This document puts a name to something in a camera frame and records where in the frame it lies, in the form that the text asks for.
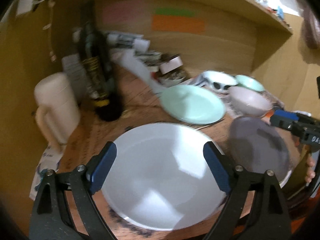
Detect cream plastic mug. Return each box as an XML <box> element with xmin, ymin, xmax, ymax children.
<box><xmin>34</xmin><ymin>72</ymin><xmax>81</xmax><ymax>153</ymax></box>

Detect dark wine bottle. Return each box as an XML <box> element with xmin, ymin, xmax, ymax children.
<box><xmin>77</xmin><ymin>0</ymin><xmax>124</xmax><ymax>121</ymax></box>

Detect green sticky note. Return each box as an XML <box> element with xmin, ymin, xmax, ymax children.
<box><xmin>155</xmin><ymin>7</ymin><xmax>195</xmax><ymax>17</ymax></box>

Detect pink striped curtain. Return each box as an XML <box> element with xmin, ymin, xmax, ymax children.
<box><xmin>302</xmin><ymin>7</ymin><xmax>319</xmax><ymax>49</ymax></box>

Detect mint green plate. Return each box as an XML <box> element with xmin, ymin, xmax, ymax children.
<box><xmin>159</xmin><ymin>85</ymin><xmax>226</xmax><ymax>125</ymax></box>

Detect stack of newspapers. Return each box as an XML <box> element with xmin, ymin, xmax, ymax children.
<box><xmin>103</xmin><ymin>31</ymin><xmax>183</xmax><ymax>75</ymax></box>

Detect white paper sheet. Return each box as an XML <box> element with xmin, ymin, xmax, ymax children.
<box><xmin>110</xmin><ymin>48</ymin><xmax>166</xmax><ymax>96</ymax></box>

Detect white plate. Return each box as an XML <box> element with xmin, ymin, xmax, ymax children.
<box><xmin>101</xmin><ymin>123</ymin><xmax>226</xmax><ymax>231</ymax></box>

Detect dark purple plate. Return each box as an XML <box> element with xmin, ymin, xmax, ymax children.
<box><xmin>228</xmin><ymin>116</ymin><xmax>293</xmax><ymax>187</ymax></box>

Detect printed newspaper table cover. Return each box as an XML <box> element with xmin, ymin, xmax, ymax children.
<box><xmin>57</xmin><ymin>62</ymin><xmax>308</xmax><ymax>240</ymax></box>

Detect pink sticky note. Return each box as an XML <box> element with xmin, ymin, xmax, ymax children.
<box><xmin>102</xmin><ymin>0</ymin><xmax>149</xmax><ymax>24</ymax></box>

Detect Stitch cartoon sticker card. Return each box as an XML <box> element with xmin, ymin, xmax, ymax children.
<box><xmin>29</xmin><ymin>146</ymin><xmax>65</xmax><ymax>201</ymax></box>

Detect small dish with trinkets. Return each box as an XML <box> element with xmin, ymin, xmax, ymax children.
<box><xmin>157</xmin><ymin>67</ymin><xmax>190</xmax><ymax>87</ymax></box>

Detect white bowl black spots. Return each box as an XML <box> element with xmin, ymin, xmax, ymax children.
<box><xmin>202</xmin><ymin>70</ymin><xmax>238</xmax><ymax>93</ymax></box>

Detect person's right hand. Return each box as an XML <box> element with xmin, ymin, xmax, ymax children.
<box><xmin>305</xmin><ymin>154</ymin><xmax>315</xmax><ymax>183</ymax></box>

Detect pinkish grey bowl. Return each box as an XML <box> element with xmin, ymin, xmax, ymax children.
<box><xmin>228</xmin><ymin>86</ymin><xmax>272</xmax><ymax>117</ymax></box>

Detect orange sticky note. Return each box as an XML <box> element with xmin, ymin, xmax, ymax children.
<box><xmin>151</xmin><ymin>15</ymin><xmax>206</xmax><ymax>34</ymax></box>

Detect small mint green bowl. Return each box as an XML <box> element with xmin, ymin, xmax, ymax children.
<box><xmin>235</xmin><ymin>75</ymin><xmax>265</xmax><ymax>92</ymax></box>

